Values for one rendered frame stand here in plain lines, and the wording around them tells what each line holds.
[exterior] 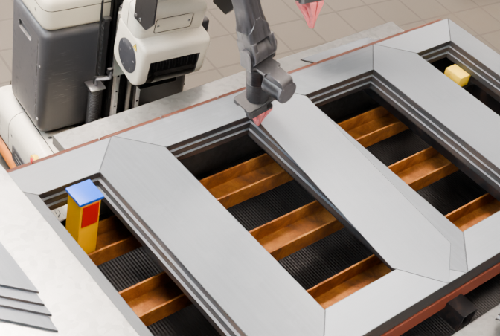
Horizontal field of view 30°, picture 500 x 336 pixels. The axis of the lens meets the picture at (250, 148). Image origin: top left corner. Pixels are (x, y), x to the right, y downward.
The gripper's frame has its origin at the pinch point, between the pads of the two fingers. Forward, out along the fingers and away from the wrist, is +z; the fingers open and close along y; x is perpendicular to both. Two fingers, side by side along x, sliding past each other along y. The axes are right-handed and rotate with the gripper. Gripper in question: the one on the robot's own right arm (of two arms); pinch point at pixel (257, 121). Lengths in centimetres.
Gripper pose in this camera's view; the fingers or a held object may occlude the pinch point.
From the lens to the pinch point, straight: 231.7
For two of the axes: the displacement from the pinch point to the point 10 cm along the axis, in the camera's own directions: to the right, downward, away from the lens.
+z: -0.1, 6.6, 7.5
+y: 7.8, -4.6, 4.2
